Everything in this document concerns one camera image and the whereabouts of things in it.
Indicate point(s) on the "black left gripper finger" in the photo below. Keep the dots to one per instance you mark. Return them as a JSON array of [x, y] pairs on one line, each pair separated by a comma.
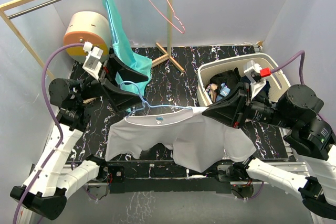
[[120, 100], [116, 66]]

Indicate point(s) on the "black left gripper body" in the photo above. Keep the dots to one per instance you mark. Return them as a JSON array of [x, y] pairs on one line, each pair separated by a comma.
[[96, 88]]

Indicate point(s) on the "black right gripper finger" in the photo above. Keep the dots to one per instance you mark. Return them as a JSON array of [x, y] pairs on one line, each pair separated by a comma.
[[224, 116], [233, 102]]

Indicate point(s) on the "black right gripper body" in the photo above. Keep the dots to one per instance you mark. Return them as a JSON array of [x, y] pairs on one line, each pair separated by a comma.
[[260, 110]]

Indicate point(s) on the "blue hanger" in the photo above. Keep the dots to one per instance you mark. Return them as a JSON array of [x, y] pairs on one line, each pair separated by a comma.
[[145, 103], [111, 24]]

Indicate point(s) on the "black t shirt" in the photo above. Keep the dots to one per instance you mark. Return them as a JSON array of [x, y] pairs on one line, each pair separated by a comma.
[[220, 85]]

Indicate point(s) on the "white t shirt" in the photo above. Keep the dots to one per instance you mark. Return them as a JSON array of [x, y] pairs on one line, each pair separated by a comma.
[[197, 141]]

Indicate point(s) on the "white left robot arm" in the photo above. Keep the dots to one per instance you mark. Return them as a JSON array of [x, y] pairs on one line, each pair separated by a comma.
[[57, 150]]

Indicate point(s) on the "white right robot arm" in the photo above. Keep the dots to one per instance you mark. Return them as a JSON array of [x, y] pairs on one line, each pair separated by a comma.
[[312, 138]]

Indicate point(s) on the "teal t shirt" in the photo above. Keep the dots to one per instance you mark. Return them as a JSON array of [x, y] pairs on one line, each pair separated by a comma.
[[124, 52]]

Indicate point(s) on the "blue hanger under teal shirt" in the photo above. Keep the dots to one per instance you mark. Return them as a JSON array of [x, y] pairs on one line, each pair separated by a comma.
[[111, 24]]

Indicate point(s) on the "navy blue garment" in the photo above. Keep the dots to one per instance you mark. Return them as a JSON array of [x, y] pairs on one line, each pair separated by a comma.
[[264, 92]]

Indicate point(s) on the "cream plastic laundry basket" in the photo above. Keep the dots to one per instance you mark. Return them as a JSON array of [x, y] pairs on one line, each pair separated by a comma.
[[278, 81]]

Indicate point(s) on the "cream round drawer cabinet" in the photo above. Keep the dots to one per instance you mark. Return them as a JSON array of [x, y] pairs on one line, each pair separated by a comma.
[[92, 27]]

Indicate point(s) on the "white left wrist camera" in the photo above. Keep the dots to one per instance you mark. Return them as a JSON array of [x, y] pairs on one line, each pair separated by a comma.
[[92, 63]]

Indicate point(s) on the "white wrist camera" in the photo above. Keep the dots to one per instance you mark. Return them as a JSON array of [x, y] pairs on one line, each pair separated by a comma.
[[92, 63], [257, 75]]

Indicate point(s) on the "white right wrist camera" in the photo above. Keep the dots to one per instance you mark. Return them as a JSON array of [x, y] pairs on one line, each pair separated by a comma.
[[257, 75]]

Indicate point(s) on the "wooden clothes rack frame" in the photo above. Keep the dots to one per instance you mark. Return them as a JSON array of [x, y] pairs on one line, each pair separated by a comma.
[[43, 29]]

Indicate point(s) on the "aluminium base frame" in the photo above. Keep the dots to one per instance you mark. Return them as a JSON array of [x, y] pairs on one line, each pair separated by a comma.
[[162, 176]]

